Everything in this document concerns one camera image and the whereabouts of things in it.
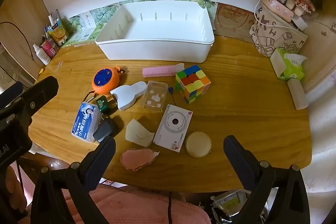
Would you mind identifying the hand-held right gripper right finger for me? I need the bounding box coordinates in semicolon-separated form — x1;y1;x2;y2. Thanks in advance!
224;135;315;224

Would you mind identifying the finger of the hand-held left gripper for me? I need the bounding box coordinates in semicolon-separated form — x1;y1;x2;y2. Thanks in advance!
20;76;59;132
0;82;24;109

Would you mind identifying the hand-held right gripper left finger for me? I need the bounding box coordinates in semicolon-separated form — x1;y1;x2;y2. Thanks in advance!
31;136;116;224

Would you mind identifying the black charger adapter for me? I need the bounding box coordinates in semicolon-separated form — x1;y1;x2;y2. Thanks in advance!
94;118;118;143

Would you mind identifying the pink fuzzy pad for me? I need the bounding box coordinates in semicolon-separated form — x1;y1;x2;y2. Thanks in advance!
121;148;160;171

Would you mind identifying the blue tissue packet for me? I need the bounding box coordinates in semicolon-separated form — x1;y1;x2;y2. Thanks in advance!
71;102;100;143

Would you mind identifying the round cream compact case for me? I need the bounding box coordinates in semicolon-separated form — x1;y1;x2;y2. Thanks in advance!
185;131;212;158

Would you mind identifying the cream envelope-shaped pouch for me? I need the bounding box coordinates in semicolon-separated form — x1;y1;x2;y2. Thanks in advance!
125;118;155;147

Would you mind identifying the green perfume bottle gold cap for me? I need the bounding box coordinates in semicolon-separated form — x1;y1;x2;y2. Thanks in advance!
96;95;117;115

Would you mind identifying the orange round toy with strap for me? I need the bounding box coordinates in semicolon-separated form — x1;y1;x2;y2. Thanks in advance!
85;67;126;103

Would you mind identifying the white bottle-shaped plastic piece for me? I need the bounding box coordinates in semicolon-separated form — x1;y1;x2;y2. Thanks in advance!
110;81;147;111

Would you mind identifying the clear plastic box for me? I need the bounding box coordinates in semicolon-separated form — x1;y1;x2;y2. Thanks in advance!
142;80;168;112

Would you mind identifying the multicoloured puzzle cube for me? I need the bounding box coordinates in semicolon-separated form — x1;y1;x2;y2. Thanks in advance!
175;65;211;104

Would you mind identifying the pink comb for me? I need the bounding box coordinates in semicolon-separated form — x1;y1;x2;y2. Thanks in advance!
142;63;185;78

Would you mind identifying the white plastic storage bin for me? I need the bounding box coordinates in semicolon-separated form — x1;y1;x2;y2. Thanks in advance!
95;0;215;64

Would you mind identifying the small white bottle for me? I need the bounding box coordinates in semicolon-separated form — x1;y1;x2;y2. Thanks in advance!
33;44;51;65

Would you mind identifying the white plastic bag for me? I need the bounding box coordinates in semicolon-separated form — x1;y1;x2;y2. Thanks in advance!
211;190;252;224

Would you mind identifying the pink can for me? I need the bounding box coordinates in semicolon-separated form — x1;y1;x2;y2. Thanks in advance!
41;39;59;58

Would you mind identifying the pink fuzzy clothing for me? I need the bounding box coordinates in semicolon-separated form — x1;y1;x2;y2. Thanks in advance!
60;185;210;224

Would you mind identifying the orange fruit print packet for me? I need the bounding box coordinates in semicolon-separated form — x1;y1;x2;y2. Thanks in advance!
49;18;69;45

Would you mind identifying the wooden cabinet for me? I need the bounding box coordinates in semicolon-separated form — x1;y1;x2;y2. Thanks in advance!
0;0;61;83

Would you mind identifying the white tissue box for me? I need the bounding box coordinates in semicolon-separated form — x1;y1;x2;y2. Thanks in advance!
76;11;96;41

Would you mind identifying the white paper roll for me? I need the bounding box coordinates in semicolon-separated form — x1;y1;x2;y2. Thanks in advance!
287;79;308;110

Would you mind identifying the green tissue pack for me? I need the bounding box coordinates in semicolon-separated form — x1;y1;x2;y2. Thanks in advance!
270;47;308;81

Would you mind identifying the printed fabric storage bag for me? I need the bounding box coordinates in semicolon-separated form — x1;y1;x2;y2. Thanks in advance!
249;1;308;58

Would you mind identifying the cardboard with red drawing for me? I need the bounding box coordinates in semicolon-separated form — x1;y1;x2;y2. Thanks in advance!
215;2;255;39

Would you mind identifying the pink round box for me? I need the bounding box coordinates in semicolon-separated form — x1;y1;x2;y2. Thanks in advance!
261;0;296;22

